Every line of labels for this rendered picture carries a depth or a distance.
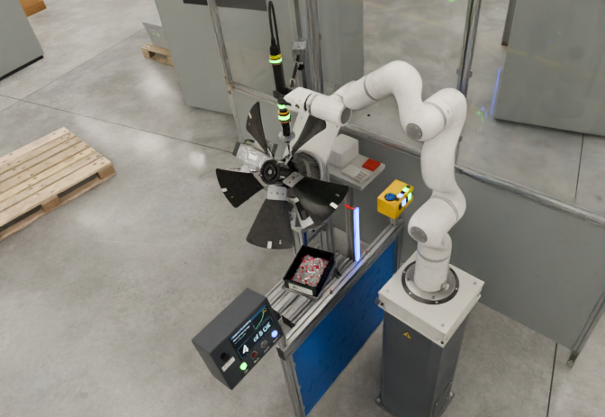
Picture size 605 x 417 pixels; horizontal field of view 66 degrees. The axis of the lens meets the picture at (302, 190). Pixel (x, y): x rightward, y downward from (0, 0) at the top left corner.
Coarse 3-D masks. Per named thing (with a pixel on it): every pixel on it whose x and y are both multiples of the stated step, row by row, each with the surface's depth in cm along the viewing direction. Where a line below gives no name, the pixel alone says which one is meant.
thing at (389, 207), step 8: (392, 184) 219; (400, 184) 219; (384, 192) 215; (392, 192) 215; (400, 192) 214; (408, 192) 214; (384, 200) 211; (392, 200) 210; (400, 200) 210; (384, 208) 214; (392, 208) 211; (392, 216) 214
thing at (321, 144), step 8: (296, 120) 239; (304, 120) 236; (296, 128) 239; (328, 128) 228; (336, 128) 226; (296, 136) 239; (320, 136) 230; (328, 136) 228; (336, 136) 226; (304, 144) 235; (312, 144) 233; (320, 144) 230; (328, 144) 228; (288, 152) 241; (320, 152) 230; (328, 152) 227; (288, 200) 239
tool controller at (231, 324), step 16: (240, 304) 156; (256, 304) 153; (224, 320) 152; (240, 320) 149; (256, 320) 153; (272, 320) 158; (208, 336) 148; (224, 336) 146; (240, 336) 149; (256, 336) 154; (208, 352) 142; (224, 352) 145; (208, 368) 155; (224, 368) 147; (224, 384) 152
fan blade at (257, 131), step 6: (258, 102) 218; (252, 108) 223; (258, 108) 217; (252, 114) 224; (258, 114) 218; (252, 120) 225; (258, 120) 218; (246, 126) 235; (252, 126) 227; (258, 126) 219; (252, 132) 231; (258, 132) 221; (258, 138) 224; (264, 138) 217; (264, 144) 218; (264, 150) 224
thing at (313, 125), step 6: (312, 120) 206; (318, 120) 202; (306, 126) 210; (312, 126) 203; (318, 126) 200; (324, 126) 196; (306, 132) 205; (312, 132) 201; (318, 132) 198; (300, 138) 209; (306, 138) 203; (294, 144) 214; (300, 144) 205; (294, 150) 207
